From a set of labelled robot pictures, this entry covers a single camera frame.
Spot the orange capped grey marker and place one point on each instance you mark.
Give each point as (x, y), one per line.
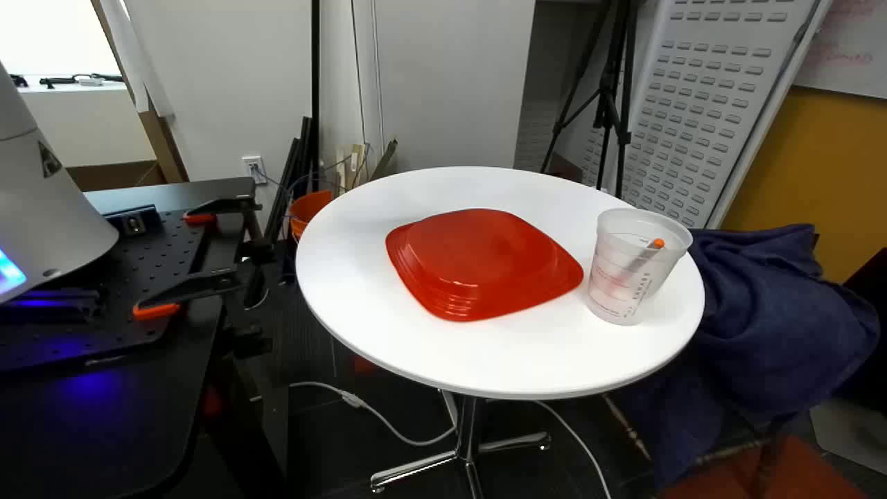
(641, 258)

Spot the red square plate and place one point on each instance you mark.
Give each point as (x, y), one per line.
(480, 263)

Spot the dark blue cloth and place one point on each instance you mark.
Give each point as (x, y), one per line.
(774, 338)

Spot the orange bucket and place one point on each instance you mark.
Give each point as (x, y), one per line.
(302, 208)

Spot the orange handled black clamp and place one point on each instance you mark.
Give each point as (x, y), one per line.
(196, 285)

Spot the white perforated panel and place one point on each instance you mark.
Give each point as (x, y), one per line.
(713, 80)

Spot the black perforated work bench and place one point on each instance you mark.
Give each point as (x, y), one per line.
(129, 425)

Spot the clear plastic measuring cup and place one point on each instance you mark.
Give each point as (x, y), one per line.
(634, 256)

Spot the black tripod stand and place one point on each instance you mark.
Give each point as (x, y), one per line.
(611, 43)

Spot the white robot base cone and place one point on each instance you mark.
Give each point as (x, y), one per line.
(47, 229)

